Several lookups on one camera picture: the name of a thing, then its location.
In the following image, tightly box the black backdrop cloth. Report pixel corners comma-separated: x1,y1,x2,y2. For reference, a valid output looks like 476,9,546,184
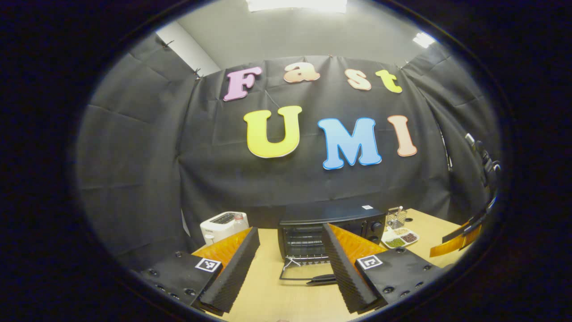
76,32,503,269

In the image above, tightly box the white toaster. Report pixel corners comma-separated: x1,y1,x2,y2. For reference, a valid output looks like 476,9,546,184
200,212,249,245

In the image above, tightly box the white divided dish of beans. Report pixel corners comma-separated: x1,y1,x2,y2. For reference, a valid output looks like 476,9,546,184
381,227,420,249

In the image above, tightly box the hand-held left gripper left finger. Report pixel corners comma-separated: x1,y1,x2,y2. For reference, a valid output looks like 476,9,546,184
130,226,261,314

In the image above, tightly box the black electric oven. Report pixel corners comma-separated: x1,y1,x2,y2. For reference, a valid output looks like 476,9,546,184
277,203,387,287

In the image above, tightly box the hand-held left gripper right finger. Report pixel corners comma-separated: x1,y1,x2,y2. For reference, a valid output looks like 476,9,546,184
322,223,446,314

